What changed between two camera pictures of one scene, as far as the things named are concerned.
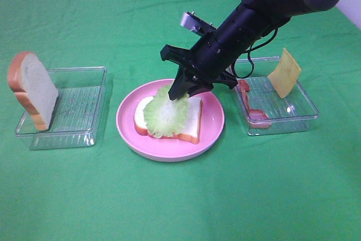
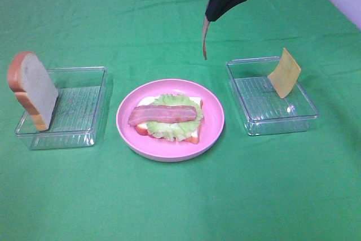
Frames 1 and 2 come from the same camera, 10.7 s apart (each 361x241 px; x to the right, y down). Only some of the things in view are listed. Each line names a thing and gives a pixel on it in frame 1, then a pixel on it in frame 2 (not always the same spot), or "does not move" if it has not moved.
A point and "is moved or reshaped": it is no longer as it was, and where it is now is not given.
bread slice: [30, 81] does not move
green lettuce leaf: [164, 117] is moved or reshaped
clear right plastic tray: [294, 113] does not move
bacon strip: [258, 118] → [152, 113]
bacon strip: [243, 86] is moved or reshaped
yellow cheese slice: [285, 77] does not move
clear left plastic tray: [78, 113] does not move
